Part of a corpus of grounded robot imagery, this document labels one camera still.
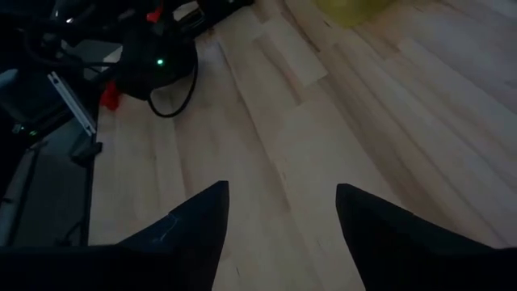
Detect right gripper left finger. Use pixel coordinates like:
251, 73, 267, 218
0, 179, 230, 291

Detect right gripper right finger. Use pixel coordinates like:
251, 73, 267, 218
335, 183, 517, 291

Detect red long plastic brick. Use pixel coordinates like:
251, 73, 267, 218
99, 80, 122, 112

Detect yellow translucent plastic bin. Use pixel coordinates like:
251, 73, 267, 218
314, 0, 396, 27

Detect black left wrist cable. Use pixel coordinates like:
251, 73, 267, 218
146, 60, 200, 119

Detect red cable clip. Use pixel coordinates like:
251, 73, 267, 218
145, 2, 165, 23

